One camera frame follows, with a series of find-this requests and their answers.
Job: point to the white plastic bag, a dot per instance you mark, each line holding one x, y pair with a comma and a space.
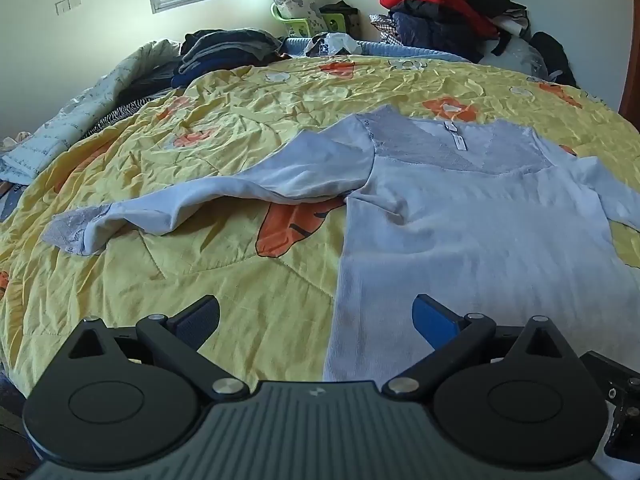
332, 44

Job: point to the pale quilted blanket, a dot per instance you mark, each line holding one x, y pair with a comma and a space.
75, 110

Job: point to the pale blue long-sleeved shirt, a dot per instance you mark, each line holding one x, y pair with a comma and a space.
450, 220

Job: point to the brown wooden panel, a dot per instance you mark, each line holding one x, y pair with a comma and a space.
631, 50

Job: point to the wall switch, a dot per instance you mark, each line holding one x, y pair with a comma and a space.
68, 3

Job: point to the yellow floral quilt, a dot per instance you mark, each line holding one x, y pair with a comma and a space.
210, 125

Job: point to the pile of dark folded clothes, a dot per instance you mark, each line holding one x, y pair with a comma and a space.
225, 50

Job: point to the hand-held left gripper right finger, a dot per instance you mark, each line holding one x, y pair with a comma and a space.
434, 320

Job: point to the checkered cloth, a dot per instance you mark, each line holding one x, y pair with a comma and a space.
384, 27

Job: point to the navy jacket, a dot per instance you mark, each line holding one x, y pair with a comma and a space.
435, 30

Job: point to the black bag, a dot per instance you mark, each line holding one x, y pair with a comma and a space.
552, 57

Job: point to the blue knitted blanket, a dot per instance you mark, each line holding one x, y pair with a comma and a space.
400, 52

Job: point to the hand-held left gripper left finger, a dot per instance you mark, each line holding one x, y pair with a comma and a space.
200, 317

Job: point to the grey patterned pillow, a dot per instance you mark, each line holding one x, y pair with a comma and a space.
296, 2

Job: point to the clear plastic bag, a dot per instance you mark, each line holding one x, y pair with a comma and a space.
520, 57

